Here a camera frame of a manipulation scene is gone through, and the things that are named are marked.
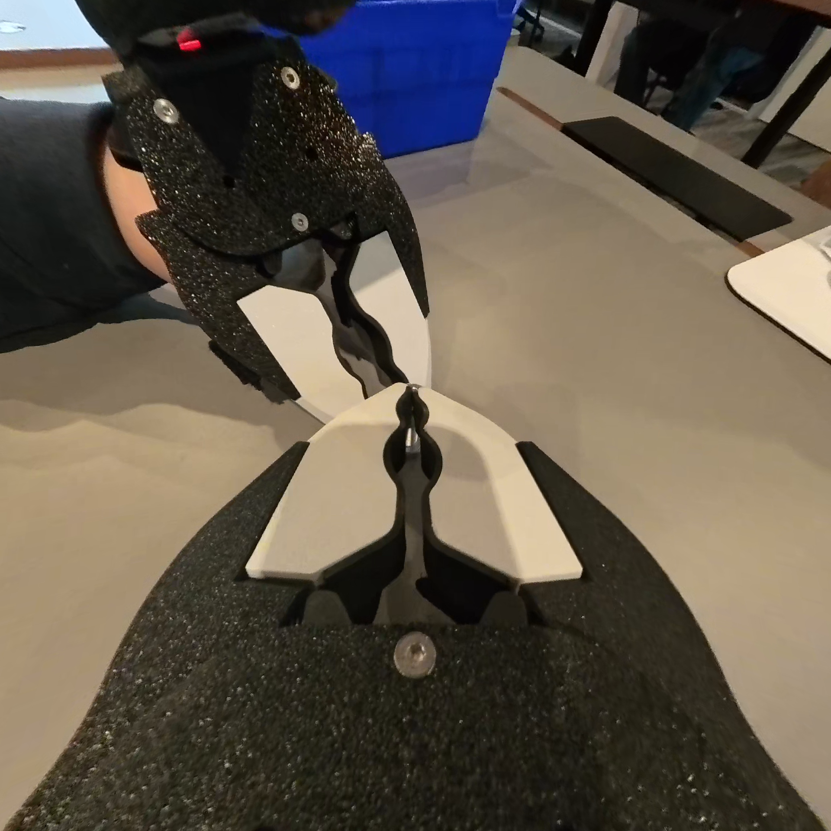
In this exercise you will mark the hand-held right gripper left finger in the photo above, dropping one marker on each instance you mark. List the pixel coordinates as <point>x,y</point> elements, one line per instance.
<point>324,506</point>

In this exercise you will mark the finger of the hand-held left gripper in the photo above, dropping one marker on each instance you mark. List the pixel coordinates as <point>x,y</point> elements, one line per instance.
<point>396,292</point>
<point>292,344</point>

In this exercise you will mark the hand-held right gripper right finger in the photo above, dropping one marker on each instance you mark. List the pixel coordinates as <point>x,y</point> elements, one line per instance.
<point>506,513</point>

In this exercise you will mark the silver hex bolt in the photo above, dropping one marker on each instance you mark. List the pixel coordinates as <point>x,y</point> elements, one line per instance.
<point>413,443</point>

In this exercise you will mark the large blue plastic bin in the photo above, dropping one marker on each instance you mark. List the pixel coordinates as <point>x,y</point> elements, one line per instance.
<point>415,78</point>

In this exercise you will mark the person's left forearm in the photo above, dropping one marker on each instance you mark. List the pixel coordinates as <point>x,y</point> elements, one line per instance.
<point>52,227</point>

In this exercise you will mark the white-based sign stand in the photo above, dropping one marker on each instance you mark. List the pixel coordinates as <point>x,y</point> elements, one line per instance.
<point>779,285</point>

